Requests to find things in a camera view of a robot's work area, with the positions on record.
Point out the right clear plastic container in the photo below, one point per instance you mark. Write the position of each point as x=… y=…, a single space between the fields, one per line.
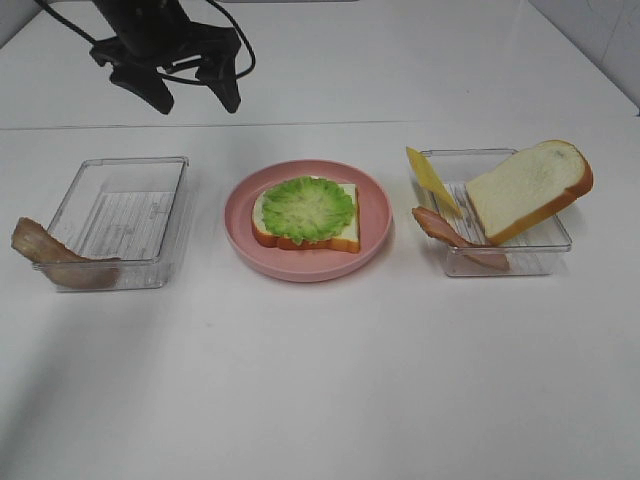
x=536 y=251

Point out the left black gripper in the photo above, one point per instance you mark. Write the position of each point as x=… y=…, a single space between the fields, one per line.
x=156 y=34

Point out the yellow cheese slice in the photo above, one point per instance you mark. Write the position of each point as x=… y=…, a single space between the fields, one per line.
x=430 y=180

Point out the clear plastic container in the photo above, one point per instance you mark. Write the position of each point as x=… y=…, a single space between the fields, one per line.
x=127 y=218
x=536 y=251

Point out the bacon strip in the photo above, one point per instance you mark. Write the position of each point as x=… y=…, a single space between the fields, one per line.
x=45 y=250
x=435 y=226

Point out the bread slice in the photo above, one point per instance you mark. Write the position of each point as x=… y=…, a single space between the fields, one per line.
x=528 y=187
x=347 y=241

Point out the left clear plastic container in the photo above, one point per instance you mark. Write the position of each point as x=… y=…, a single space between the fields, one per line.
x=127 y=218

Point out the green lettuce leaf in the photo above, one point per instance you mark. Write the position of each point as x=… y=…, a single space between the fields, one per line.
x=305 y=208

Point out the pink round plate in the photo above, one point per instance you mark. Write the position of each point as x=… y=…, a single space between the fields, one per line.
x=375 y=220

